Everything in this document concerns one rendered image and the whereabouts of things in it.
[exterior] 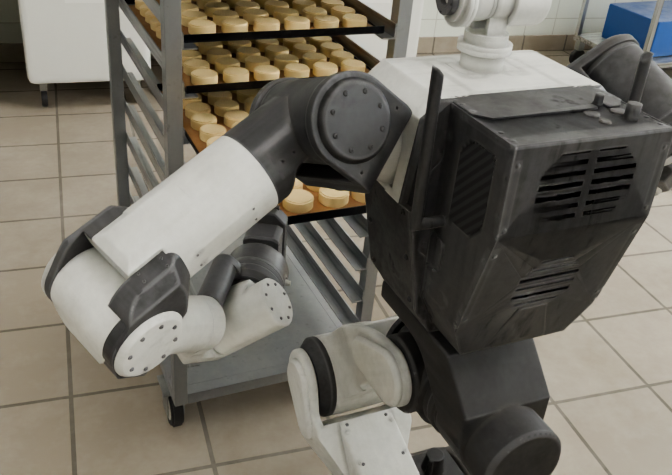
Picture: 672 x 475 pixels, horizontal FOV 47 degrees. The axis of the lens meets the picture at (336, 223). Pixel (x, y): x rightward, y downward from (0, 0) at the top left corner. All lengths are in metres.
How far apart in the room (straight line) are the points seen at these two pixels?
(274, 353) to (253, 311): 0.98
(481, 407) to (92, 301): 0.48
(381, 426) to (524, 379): 0.45
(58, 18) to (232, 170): 2.81
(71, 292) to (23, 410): 1.31
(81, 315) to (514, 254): 0.43
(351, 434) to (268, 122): 0.74
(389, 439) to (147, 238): 0.78
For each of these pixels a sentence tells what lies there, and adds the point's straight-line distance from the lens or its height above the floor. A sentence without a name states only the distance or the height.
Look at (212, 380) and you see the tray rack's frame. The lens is 1.86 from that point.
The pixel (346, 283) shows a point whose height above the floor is 0.32.
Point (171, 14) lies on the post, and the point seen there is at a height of 1.01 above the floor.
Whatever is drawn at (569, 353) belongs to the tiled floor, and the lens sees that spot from 2.37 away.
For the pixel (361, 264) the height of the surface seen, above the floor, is 0.41.
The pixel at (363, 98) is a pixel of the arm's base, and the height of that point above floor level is 1.12.
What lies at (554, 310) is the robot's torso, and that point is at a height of 0.87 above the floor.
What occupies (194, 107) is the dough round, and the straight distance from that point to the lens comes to 1.58.
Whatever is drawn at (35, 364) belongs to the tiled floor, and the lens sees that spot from 2.19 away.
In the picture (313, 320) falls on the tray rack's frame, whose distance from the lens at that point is 2.05.
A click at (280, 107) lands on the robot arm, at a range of 0.79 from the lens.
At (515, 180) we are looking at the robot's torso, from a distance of 0.75.
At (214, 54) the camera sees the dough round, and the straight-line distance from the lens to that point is 1.61.
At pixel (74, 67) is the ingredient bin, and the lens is 3.59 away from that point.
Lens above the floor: 1.39
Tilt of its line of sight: 30 degrees down
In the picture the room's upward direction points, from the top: 5 degrees clockwise
